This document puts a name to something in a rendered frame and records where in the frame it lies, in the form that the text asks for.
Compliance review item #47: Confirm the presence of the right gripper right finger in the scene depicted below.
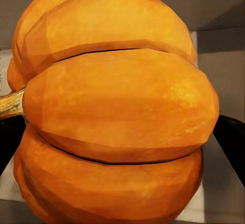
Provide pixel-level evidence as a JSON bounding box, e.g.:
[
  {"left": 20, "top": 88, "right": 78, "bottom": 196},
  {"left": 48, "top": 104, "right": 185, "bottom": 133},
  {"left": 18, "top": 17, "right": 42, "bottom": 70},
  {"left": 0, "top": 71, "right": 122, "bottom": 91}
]
[{"left": 213, "top": 115, "right": 245, "bottom": 186}]

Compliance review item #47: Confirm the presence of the pumpkin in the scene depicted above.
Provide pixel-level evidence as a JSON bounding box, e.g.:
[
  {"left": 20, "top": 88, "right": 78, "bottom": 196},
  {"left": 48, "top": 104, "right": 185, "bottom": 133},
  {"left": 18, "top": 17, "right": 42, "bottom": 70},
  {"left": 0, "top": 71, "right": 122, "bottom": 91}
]
[{"left": 0, "top": 0, "right": 220, "bottom": 224}]

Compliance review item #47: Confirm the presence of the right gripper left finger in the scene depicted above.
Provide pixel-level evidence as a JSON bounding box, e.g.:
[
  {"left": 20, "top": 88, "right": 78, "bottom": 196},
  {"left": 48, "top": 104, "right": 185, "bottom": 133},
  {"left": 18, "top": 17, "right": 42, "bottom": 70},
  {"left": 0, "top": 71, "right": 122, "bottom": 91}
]
[{"left": 0, "top": 115, "right": 26, "bottom": 175}]

